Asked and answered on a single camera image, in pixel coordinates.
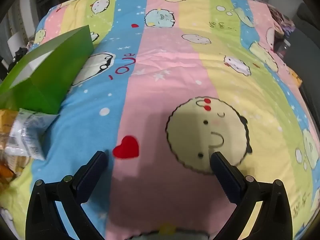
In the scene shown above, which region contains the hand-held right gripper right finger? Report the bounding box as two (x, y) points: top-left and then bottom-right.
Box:
(210, 151), (293, 240)

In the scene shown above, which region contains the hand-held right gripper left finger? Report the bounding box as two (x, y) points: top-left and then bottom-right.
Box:
(26, 151), (108, 240)

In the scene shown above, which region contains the golden snack packet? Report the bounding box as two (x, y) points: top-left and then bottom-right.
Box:
(2, 154), (32, 172)

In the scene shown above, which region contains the white blue snack packet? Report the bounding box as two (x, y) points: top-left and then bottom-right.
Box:
(5, 108), (60, 160)

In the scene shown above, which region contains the orange snack packet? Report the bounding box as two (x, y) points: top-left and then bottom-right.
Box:
(0, 162), (15, 182)

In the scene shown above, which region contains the green cardboard box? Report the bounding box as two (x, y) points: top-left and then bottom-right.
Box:
(0, 26), (95, 115)

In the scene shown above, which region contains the printed cartoon blanket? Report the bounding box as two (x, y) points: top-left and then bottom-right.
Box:
(0, 0), (320, 240)

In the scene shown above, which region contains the grey sofa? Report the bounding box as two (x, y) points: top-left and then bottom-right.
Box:
(287, 2), (320, 120)

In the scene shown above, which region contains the pile of clothes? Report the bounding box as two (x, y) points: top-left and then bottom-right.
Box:
(267, 4), (295, 39)

